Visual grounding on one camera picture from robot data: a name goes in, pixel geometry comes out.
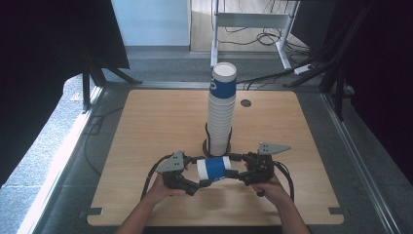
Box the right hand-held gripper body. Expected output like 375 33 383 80
240 141 292 187

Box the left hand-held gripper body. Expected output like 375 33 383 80
155 150 193 196

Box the black wire cup holder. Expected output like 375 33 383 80
202 122 234 158

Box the stack of white paper cups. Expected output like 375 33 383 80
206 61 238 157

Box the person's right hand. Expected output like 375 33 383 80
250 175 291 208

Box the person's left hand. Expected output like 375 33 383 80
140 175 188 207

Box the black metal stand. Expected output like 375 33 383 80
81 48 144 113
282 6 371 121

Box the white power strip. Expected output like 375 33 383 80
293 63 315 76

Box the black curtain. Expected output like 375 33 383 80
324 0 413 186
0 0 131 188

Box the left hand-held gripper cable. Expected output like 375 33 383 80
140 154 174 200

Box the hand-held gripper cable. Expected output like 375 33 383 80
274 161 295 203
140 154 174 200

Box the right hand-held gripper cable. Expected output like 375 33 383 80
274 161 295 203

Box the thin black floor cable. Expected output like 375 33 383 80
83 106 125 176

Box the black power strip cable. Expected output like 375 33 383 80
234 69 296 92

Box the aluminium floor rail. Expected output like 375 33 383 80
319 92 405 234
18 86 105 234

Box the black floor cable coil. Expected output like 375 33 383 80
223 25 313 57

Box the white metal desk frame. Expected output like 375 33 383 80
209 0 301 71

